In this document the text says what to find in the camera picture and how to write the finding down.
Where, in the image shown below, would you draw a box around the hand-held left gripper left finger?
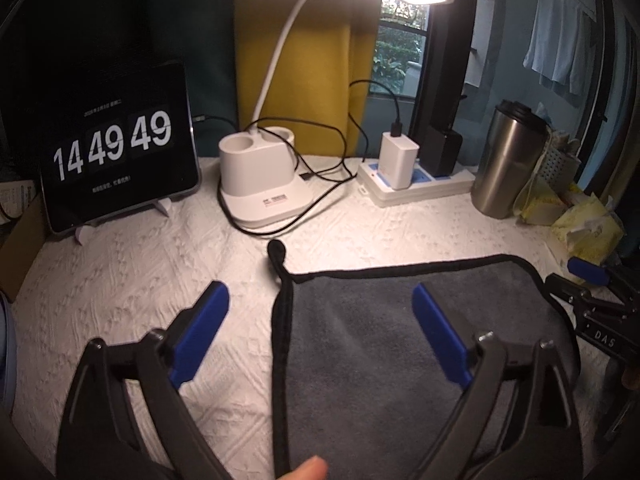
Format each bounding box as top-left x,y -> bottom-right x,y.
56,281 -> 231,480

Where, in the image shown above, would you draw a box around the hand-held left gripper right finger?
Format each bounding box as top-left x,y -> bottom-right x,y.
411,282 -> 586,480

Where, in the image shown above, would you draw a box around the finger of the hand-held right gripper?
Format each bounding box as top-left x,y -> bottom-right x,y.
567,256 -> 612,285
544,272 -> 593,311

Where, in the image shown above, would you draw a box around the grey towel with black edge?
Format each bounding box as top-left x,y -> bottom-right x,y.
266,239 -> 584,480

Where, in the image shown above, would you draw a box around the person's left hand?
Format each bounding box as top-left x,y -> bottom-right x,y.
279,455 -> 329,480

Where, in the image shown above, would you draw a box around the yellow tissue pack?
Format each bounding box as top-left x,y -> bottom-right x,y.
549,195 -> 627,267

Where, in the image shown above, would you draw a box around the white textured tablecloth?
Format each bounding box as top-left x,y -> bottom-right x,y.
10,154 -> 621,480

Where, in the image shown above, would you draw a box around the yellow packet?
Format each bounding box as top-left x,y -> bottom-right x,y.
519,177 -> 568,226

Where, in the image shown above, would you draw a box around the white perforated basket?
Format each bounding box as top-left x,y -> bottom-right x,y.
541,129 -> 584,188

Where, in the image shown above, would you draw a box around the white tablet stand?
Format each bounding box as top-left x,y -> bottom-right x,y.
74,197 -> 174,246

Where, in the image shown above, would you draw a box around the stainless steel tumbler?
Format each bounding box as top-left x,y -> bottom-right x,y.
470,99 -> 552,220

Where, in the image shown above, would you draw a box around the white power strip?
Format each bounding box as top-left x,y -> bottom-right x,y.
356,157 -> 476,209

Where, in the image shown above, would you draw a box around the white desk lamp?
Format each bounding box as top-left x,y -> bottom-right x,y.
217,0 -> 457,229

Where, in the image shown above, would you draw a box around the white charger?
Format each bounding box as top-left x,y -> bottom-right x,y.
377,131 -> 420,191

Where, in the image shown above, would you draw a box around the black power adapter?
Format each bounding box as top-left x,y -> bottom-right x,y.
420,125 -> 464,179

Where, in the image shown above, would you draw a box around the brown cardboard box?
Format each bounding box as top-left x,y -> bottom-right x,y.
0,180 -> 52,302

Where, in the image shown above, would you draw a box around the tablet with clock display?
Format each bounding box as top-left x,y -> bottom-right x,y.
39,59 -> 202,234

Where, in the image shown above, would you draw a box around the light blue hanging garment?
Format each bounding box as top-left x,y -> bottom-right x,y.
522,0 -> 597,97

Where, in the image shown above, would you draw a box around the yellow cloth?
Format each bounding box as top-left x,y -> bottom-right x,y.
234,7 -> 382,157

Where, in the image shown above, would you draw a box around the black lamp cable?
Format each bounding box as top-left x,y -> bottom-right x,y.
216,119 -> 362,237

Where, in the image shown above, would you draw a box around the black tablet cable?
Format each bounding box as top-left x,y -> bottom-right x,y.
191,114 -> 237,128

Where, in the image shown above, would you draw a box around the black charger cable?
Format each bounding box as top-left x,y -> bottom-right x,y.
345,79 -> 404,158

